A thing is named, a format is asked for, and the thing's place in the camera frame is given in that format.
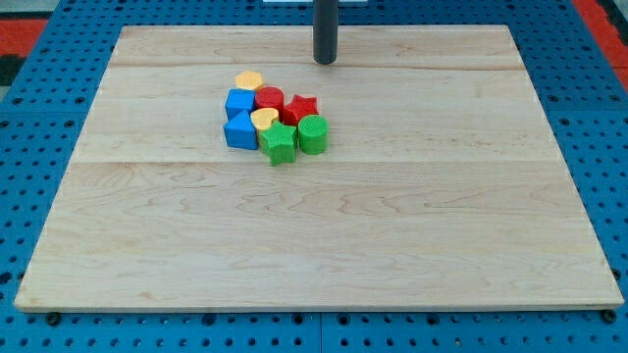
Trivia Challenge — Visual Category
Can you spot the green cylinder block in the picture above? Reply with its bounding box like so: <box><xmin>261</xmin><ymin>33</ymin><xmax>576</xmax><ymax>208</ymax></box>
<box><xmin>297</xmin><ymin>115</ymin><xmax>329</xmax><ymax>155</ymax></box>

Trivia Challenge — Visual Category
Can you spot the green star block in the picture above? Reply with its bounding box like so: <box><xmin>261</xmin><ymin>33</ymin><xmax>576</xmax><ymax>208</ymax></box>
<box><xmin>259</xmin><ymin>121</ymin><xmax>297</xmax><ymax>166</ymax></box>

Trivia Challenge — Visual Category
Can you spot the red star block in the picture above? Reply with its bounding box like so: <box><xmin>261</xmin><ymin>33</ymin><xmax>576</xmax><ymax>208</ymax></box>
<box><xmin>281</xmin><ymin>94</ymin><xmax>319</xmax><ymax>126</ymax></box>

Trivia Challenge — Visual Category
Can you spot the yellow heart block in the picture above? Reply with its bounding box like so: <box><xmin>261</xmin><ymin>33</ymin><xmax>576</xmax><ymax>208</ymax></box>
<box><xmin>250</xmin><ymin>108</ymin><xmax>279</xmax><ymax>132</ymax></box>

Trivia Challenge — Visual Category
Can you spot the blue triangle block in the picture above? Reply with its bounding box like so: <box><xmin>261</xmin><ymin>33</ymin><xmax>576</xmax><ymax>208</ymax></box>
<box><xmin>223</xmin><ymin>111</ymin><xmax>258</xmax><ymax>150</ymax></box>

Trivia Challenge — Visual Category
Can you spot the red cylinder block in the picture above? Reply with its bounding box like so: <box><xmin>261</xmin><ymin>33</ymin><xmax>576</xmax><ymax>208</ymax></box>
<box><xmin>254</xmin><ymin>86</ymin><xmax>285</xmax><ymax>112</ymax></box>

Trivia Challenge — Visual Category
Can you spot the blue cube block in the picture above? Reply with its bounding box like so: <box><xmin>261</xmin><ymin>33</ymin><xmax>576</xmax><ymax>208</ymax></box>
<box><xmin>225</xmin><ymin>88</ymin><xmax>256</xmax><ymax>121</ymax></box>

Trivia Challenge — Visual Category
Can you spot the yellow hexagon block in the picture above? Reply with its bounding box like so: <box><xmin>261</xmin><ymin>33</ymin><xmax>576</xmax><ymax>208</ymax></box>
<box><xmin>235</xmin><ymin>71</ymin><xmax>264</xmax><ymax>91</ymax></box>

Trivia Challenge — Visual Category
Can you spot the wooden board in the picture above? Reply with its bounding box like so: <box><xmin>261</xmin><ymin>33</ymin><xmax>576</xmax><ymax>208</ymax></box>
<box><xmin>15</xmin><ymin>25</ymin><xmax>624</xmax><ymax>313</ymax></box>

